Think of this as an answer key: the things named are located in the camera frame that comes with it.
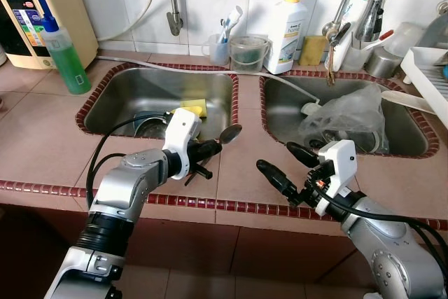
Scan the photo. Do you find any white and blue toothbrush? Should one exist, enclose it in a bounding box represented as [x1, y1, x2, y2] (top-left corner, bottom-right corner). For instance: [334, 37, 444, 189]
[218, 6, 245, 45]

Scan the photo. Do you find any clear crumpled plastic bag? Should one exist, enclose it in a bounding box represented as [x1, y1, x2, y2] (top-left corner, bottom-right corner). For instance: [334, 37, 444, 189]
[297, 85, 390, 155]

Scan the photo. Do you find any yellow dish sponge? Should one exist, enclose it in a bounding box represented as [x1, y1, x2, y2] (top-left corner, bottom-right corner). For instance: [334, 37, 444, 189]
[180, 99, 209, 119]

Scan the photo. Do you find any white water hose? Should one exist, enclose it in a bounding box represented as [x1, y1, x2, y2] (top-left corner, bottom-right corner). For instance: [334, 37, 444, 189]
[97, 0, 157, 43]

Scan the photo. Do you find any stainless steel bowl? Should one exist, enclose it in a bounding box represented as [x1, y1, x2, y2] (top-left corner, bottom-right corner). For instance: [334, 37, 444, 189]
[131, 111, 173, 139]

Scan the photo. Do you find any white detergent bottle yellow cap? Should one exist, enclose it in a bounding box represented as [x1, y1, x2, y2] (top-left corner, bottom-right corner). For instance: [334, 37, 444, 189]
[264, 0, 309, 76]

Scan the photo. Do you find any dark yellow sponge block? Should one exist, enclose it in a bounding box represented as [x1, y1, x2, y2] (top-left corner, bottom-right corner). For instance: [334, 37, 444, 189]
[299, 34, 329, 68]

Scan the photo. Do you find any green dish soap bottle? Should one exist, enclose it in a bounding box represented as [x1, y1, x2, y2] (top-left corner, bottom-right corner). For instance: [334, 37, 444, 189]
[41, 13, 92, 96]

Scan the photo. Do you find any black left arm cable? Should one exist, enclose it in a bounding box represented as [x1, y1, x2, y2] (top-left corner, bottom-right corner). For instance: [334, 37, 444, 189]
[85, 113, 173, 209]

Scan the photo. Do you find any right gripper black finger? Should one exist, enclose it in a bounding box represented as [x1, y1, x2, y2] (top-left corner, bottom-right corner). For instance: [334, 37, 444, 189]
[286, 141, 321, 169]
[256, 159, 303, 205]

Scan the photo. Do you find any white plastic dish rack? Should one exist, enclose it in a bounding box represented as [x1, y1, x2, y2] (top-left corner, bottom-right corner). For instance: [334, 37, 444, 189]
[400, 11, 448, 129]

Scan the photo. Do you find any stainless steel sink basin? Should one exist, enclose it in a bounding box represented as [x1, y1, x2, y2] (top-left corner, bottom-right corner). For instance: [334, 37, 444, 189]
[75, 62, 239, 139]
[260, 71, 441, 159]

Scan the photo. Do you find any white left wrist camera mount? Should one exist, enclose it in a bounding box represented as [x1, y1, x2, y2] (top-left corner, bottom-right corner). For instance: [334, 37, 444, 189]
[162, 107, 203, 181]

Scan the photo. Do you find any clear plastic tub with handle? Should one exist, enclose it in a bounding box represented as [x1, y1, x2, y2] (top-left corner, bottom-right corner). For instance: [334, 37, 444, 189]
[229, 34, 271, 73]

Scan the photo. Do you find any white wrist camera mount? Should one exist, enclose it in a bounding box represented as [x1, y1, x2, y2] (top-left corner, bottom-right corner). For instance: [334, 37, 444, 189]
[162, 107, 203, 181]
[313, 139, 358, 218]

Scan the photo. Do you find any clear plastic cup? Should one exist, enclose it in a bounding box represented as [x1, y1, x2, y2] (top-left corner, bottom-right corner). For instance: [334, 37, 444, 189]
[383, 22, 425, 59]

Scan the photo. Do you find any small translucent white cup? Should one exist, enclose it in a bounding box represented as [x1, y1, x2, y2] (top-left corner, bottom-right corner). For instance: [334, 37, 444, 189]
[207, 32, 235, 68]

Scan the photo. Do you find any small steel cup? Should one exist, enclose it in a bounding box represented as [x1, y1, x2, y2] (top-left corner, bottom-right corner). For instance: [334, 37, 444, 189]
[362, 45, 404, 80]

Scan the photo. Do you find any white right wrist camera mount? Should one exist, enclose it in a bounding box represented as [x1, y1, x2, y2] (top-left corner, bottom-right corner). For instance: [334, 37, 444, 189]
[313, 139, 358, 218]

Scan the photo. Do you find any chrome gooseneck faucet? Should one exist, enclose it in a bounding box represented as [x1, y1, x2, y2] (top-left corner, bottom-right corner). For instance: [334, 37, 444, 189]
[321, 0, 397, 87]

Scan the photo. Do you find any white bottle green cap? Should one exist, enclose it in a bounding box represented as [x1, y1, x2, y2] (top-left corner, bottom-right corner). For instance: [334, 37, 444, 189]
[335, 0, 372, 73]

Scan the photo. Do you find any beige water ionizer appliance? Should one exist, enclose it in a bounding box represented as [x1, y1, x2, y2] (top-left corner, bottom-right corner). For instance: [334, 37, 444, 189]
[0, 0, 99, 71]

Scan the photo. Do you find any large metal spoon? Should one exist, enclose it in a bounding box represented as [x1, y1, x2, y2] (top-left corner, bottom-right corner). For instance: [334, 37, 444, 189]
[218, 123, 244, 146]

